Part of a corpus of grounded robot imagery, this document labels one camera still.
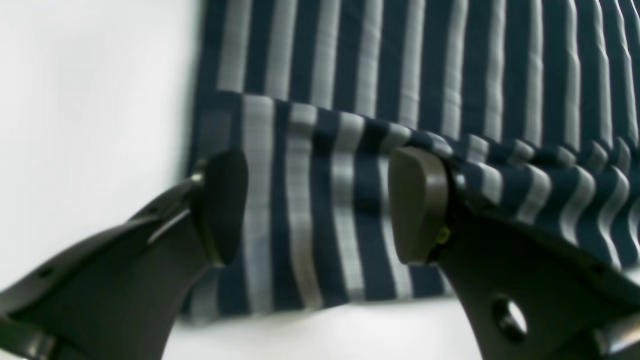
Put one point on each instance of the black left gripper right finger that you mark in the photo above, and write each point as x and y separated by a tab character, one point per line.
527	294

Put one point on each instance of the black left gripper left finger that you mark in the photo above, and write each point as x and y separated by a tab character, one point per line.
116	294

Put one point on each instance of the black white striped T-shirt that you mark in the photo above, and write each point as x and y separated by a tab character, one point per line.
537	99

